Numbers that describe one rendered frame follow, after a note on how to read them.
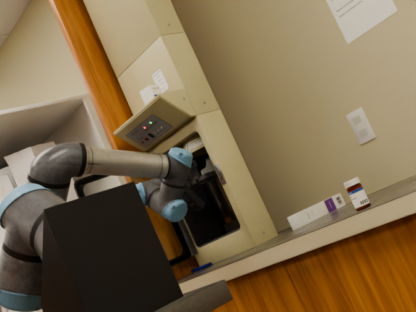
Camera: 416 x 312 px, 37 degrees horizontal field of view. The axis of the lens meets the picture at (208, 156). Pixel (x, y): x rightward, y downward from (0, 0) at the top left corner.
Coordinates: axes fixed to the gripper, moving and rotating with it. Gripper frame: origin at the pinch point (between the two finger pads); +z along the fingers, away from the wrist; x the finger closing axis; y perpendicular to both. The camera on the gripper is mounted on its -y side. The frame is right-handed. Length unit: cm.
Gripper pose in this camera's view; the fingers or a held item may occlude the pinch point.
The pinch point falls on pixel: (215, 175)
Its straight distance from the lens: 219.4
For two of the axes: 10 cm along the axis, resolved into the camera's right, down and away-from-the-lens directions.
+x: -5.7, 3.6, 7.4
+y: -4.1, -9.0, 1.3
